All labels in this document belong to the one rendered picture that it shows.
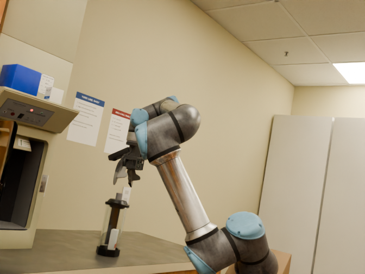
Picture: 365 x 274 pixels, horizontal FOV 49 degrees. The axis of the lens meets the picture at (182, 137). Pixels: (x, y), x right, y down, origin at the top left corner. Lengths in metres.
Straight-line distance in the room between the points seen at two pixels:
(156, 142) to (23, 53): 0.65
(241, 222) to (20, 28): 1.06
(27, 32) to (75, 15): 0.24
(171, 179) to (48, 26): 0.81
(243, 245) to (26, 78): 0.93
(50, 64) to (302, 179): 2.89
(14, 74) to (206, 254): 0.88
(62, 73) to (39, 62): 0.11
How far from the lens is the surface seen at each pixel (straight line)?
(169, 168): 1.28
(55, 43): 1.72
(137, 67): 2.62
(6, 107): 1.52
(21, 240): 1.71
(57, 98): 1.61
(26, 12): 1.67
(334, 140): 3.99
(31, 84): 1.52
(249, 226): 1.30
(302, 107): 4.67
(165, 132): 1.28
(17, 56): 1.62
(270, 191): 4.14
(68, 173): 2.30
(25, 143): 1.67
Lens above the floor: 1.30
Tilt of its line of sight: 7 degrees up
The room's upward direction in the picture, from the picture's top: 11 degrees clockwise
